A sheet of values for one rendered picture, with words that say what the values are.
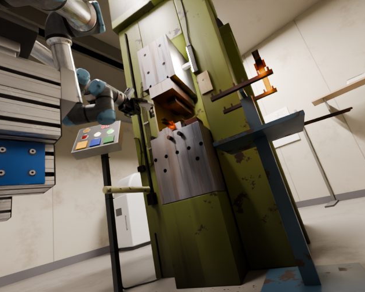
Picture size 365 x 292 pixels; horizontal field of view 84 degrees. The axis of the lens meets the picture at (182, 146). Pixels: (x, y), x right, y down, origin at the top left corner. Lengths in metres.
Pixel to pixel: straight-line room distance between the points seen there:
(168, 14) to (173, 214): 1.72
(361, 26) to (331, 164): 2.51
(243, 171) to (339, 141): 3.41
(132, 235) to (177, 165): 2.60
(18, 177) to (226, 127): 1.21
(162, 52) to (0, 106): 1.43
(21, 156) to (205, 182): 0.93
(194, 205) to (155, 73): 1.05
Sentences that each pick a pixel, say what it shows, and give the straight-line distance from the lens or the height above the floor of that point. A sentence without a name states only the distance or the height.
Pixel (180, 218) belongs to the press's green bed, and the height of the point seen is 0.37.
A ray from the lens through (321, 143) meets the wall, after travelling 4.65.
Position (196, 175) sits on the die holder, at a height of 0.59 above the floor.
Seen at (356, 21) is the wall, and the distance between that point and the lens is 5.30.
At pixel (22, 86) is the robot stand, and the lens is 0.52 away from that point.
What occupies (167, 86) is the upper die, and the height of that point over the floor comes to 1.30.
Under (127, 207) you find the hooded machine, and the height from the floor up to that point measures 0.69.
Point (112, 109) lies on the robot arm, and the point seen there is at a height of 0.87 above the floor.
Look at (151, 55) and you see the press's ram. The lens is 1.83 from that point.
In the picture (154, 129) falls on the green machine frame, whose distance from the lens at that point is 1.70.
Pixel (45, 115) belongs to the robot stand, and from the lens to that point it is 0.50.
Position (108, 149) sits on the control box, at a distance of 1.57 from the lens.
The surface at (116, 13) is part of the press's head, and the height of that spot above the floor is 2.46.
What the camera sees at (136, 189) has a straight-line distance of 1.49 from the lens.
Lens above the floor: 0.39
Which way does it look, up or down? 18 degrees up
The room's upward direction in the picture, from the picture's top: 13 degrees counter-clockwise
